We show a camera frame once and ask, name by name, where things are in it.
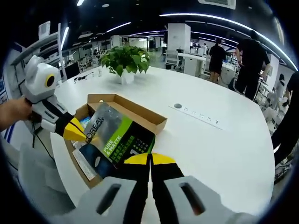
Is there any green plant in white pot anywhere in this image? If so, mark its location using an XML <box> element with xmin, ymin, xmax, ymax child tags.
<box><xmin>99</xmin><ymin>45</ymin><xmax>150</xmax><ymax>84</ymax></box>

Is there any black desk monitor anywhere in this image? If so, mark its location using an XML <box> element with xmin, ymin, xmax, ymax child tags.
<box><xmin>64</xmin><ymin>62</ymin><xmax>80</xmax><ymax>80</ymax></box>

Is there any grey green soft item packet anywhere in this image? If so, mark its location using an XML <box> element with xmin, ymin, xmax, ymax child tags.
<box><xmin>78</xmin><ymin>102</ymin><xmax>157</xmax><ymax>179</ymax></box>

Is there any long curved ceiling light strip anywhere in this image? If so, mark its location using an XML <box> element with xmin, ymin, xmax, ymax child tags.
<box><xmin>160</xmin><ymin>13</ymin><xmax>299</xmax><ymax>70</ymax></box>

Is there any table socket strip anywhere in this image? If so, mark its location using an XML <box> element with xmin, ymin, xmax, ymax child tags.
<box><xmin>168</xmin><ymin>104</ymin><xmax>224</xmax><ymax>131</ymax></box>

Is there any person's left hand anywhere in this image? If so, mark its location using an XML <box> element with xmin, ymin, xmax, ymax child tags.
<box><xmin>13</xmin><ymin>97</ymin><xmax>33</xmax><ymax>122</ymax></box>

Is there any brown cardboard shoe box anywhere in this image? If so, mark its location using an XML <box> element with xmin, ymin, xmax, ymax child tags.
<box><xmin>64</xmin><ymin>93</ymin><xmax>168</xmax><ymax>189</ymax></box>

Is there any blue soft item tissue pack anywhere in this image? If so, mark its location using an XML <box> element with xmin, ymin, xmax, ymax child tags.
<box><xmin>79</xmin><ymin>116</ymin><xmax>92</xmax><ymax>128</ymax></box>

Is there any black cable on table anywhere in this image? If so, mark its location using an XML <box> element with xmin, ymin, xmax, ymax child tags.
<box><xmin>73</xmin><ymin>72</ymin><xmax>94</xmax><ymax>82</ymax></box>

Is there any white mesh office chair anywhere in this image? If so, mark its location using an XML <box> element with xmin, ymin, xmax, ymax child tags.
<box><xmin>165</xmin><ymin>50</ymin><xmax>185</xmax><ymax>70</ymax></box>

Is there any short ceiling light strip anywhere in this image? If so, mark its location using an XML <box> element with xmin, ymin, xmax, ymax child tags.
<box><xmin>106</xmin><ymin>22</ymin><xmax>132</xmax><ymax>33</ymax></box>

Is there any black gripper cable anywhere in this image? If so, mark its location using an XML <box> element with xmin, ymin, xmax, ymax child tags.
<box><xmin>31</xmin><ymin>120</ymin><xmax>56</xmax><ymax>162</ymax></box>

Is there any ceiling air conditioner vent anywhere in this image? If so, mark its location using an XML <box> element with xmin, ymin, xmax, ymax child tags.
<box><xmin>198</xmin><ymin>0</ymin><xmax>236</xmax><ymax>10</ymax></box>

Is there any white square pillar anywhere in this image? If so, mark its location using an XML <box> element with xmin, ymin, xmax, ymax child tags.
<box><xmin>167</xmin><ymin>23</ymin><xmax>191</xmax><ymax>51</ymax></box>

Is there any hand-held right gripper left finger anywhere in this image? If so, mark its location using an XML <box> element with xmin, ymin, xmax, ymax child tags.
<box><xmin>50</xmin><ymin>153</ymin><xmax>152</xmax><ymax>224</ymax></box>

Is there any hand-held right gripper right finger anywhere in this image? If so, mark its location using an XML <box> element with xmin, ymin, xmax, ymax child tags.
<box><xmin>150</xmin><ymin>152</ymin><xmax>257</xmax><ymax>224</ymax></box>

